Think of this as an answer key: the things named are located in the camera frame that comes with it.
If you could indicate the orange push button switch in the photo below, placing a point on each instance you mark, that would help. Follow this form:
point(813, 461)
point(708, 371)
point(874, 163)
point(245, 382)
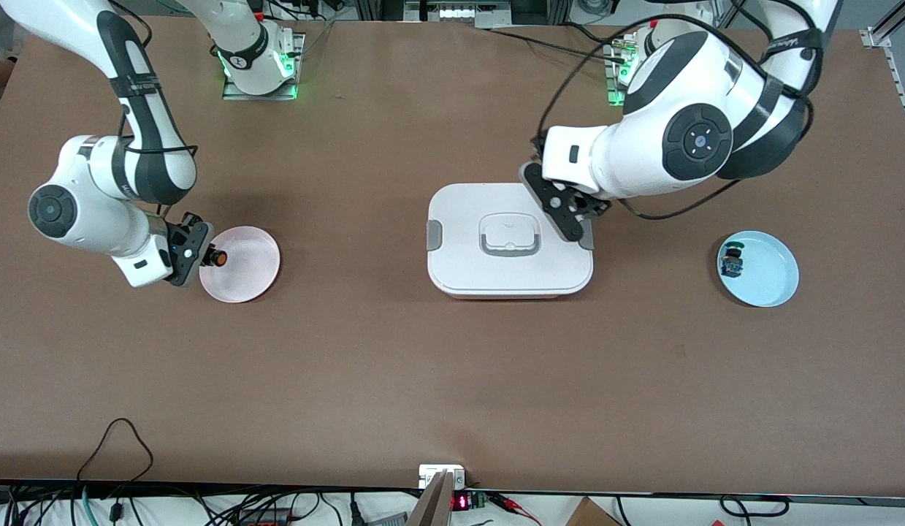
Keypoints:
point(218, 257)

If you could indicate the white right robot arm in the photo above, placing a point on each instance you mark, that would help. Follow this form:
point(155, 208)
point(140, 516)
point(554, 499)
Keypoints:
point(79, 212)

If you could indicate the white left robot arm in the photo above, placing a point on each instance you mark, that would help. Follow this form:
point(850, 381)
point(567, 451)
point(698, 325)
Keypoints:
point(642, 146)

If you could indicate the pale pink round plate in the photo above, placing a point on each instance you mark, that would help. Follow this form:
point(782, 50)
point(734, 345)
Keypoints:
point(247, 274)

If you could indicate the white lunch box grey latches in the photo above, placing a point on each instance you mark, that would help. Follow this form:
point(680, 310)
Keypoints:
point(496, 274)

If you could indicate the light blue round plate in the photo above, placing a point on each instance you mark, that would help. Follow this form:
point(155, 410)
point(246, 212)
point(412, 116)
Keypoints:
point(770, 274)

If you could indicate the metal equipment rack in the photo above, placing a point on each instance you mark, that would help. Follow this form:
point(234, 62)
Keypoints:
point(459, 13)

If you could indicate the black orange device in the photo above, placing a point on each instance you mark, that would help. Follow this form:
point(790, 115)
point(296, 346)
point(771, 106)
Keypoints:
point(266, 519)

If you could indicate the white small box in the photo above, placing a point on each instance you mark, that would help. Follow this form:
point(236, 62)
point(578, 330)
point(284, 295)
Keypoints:
point(430, 471)

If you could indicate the brown cardboard box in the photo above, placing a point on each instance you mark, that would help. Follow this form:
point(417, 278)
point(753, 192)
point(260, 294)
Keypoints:
point(589, 515)

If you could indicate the grey power adapter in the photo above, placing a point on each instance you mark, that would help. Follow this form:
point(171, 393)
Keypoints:
point(386, 521)

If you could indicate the red digit display module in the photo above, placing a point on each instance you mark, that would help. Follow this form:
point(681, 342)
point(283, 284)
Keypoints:
point(461, 502)

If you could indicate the grey metal beam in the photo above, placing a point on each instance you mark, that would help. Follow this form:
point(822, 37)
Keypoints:
point(434, 504)

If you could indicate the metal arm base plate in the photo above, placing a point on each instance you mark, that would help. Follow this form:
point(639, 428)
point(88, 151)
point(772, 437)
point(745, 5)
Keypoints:
point(237, 93)
point(613, 73)

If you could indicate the blue green push button switch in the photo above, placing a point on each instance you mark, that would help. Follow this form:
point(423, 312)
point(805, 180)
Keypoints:
point(732, 261)

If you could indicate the aluminium profile frame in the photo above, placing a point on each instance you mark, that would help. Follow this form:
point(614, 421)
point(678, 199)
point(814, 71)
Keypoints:
point(872, 36)

